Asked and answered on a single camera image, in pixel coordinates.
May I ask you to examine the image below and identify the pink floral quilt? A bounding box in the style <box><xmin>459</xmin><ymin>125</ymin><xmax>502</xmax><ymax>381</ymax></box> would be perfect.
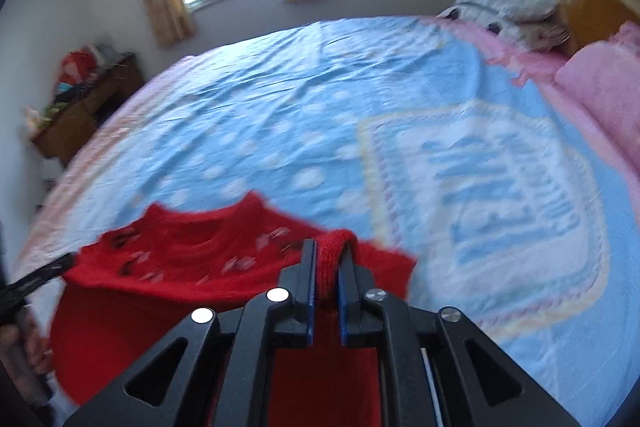
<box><xmin>555</xmin><ymin>22</ymin><xmax>640</xmax><ymax>158</ymax></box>

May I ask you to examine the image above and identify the red embroidered knit sweater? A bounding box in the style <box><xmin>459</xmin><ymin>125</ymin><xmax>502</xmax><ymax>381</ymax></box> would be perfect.
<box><xmin>50</xmin><ymin>192</ymin><xmax>418</xmax><ymax>427</ymax></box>

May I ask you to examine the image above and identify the blue and pink bed sheet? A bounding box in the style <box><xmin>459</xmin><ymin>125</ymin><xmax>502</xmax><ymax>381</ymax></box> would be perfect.
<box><xmin>10</xmin><ymin>14</ymin><xmax>640</xmax><ymax>427</ymax></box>

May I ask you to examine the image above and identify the grey patterned pillow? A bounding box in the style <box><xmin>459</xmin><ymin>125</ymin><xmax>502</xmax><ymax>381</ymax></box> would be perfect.
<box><xmin>452</xmin><ymin>0</ymin><xmax>560</xmax><ymax>26</ymax></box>

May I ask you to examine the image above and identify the white printed pillow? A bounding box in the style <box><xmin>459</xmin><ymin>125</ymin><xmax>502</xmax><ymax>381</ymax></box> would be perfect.
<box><xmin>437</xmin><ymin>6</ymin><xmax>572</xmax><ymax>54</ymax></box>

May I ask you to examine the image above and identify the brown wooden desk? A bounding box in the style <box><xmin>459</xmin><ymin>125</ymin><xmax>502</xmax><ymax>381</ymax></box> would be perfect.
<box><xmin>30</xmin><ymin>52</ymin><xmax>146</xmax><ymax>168</ymax></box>

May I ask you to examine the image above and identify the person's left hand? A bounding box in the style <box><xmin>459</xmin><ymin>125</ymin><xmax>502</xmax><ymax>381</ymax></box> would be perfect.
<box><xmin>0</xmin><ymin>309</ymin><xmax>53</xmax><ymax>408</ymax></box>

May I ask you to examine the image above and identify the red gift bag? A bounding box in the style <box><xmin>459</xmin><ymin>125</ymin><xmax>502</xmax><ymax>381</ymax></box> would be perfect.
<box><xmin>60</xmin><ymin>51</ymin><xmax>96</xmax><ymax>88</ymax></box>

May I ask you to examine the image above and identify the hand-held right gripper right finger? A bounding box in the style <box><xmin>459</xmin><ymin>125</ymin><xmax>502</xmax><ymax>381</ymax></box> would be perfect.
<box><xmin>337</xmin><ymin>248</ymin><xmax>583</xmax><ymax>427</ymax></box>

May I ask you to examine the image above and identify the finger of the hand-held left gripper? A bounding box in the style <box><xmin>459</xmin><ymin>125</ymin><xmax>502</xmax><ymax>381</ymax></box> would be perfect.
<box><xmin>7</xmin><ymin>253</ymin><xmax>77</xmax><ymax>304</ymax></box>

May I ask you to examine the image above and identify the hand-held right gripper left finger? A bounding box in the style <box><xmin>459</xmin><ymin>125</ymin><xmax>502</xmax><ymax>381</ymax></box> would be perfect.
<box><xmin>62</xmin><ymin>239</ymin><xmax>318</xmax><ymax>427</ymax></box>

